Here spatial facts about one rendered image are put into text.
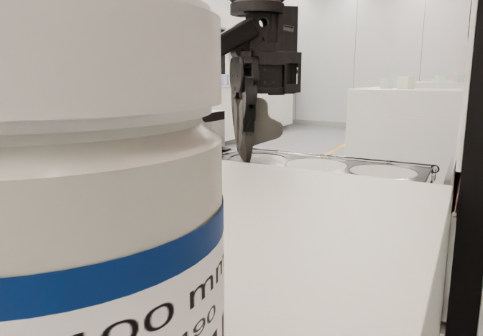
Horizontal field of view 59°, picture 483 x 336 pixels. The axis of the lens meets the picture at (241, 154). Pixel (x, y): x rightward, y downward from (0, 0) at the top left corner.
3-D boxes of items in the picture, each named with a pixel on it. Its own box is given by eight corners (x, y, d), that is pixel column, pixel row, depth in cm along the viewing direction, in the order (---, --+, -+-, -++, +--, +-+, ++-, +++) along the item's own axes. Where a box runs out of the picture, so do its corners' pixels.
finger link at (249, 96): (257, 133, 54) (257, 62, 53) (245, 133, 54) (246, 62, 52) (248, 129, 59) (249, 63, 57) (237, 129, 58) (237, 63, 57)
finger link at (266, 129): (285, 166, 57) (287, 97, 56) (243, 168, 56) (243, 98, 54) (278, 161, 60) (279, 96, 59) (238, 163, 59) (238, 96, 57)
